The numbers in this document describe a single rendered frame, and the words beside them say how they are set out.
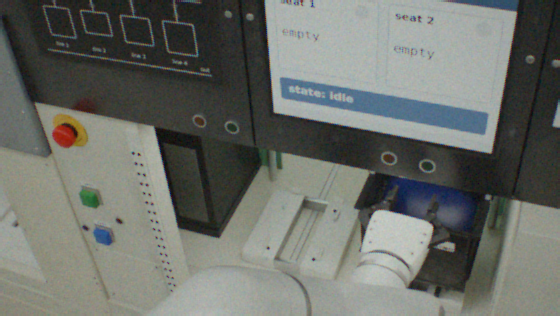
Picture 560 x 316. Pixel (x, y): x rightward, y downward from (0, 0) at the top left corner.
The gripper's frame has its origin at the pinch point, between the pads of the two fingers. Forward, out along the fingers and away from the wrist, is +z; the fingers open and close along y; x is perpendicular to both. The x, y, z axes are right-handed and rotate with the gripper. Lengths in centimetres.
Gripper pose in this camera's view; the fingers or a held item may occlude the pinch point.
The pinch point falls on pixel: (412, 201)
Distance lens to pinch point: 114.0
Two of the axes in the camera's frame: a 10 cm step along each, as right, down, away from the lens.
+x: -0.6, -7.5, -6.6
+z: 4.1, -6.2, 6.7
